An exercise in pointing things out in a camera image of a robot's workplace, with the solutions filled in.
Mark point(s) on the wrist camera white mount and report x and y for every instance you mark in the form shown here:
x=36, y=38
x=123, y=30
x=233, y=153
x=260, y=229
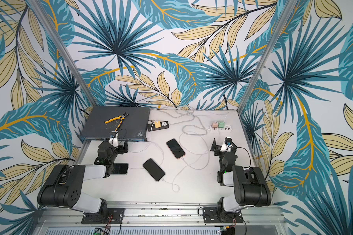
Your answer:
x=224, y=148
x=113, y=140

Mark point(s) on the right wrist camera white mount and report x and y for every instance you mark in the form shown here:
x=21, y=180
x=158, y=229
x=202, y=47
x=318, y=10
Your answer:
x=224, y=148

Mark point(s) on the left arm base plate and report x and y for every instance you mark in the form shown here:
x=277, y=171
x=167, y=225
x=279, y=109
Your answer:
x=111, y=216

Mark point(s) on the left aluminium frame post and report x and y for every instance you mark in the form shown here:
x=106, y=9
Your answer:
x=50, y=28

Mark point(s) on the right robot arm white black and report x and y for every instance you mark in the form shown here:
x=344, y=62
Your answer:
x=249, y=186

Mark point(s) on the phone with pink case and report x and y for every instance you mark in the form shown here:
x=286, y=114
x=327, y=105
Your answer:
x=175, y=148

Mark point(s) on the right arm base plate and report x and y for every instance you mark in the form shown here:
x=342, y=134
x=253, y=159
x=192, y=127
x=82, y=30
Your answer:
x=212, y=215

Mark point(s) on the aluminium front rail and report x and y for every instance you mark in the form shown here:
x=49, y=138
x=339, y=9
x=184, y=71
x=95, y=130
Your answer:
x=135, y=218

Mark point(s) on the white charging cable pink phone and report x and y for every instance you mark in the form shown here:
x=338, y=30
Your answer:
x=193, y=140

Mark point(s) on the black phone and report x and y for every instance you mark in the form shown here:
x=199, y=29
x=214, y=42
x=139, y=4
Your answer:
x=119, y=169

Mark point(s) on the green charger plug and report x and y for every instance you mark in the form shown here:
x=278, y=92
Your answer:
x=221, y=124

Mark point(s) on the right aluminium frame post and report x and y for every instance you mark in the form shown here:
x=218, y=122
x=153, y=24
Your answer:
x=286, y=12

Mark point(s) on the yellow black pliers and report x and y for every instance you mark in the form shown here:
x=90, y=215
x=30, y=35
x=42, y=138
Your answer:
x=121, y=117

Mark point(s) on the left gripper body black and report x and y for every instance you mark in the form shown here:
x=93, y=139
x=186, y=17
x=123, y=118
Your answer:
x=120, y=149

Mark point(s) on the black power strip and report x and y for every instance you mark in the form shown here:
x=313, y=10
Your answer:
x=164, y=125

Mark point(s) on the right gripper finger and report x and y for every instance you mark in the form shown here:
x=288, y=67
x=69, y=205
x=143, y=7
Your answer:
x=228, y=141
x=213, y=146

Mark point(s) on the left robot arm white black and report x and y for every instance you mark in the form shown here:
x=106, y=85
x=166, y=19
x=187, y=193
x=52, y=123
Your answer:
x=63, y=188

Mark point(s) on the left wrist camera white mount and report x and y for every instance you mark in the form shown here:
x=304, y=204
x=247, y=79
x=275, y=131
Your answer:
x=113, y=140

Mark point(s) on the white power strip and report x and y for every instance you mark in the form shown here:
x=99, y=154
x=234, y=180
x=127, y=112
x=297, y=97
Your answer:
x=225, y=129

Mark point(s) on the phone with light blue case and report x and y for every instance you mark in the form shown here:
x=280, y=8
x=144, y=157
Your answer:
x=154, y=169

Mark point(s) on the yellow charger plug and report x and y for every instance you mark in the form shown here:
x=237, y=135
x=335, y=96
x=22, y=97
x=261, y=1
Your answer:
x=157, y=124

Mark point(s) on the pink charger plug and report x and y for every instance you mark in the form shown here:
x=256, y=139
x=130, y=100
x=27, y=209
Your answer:
x=215, y=124

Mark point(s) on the aluminium frame post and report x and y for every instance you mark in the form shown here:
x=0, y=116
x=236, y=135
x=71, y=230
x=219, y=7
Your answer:
x=286, y=12
x=50, y=28

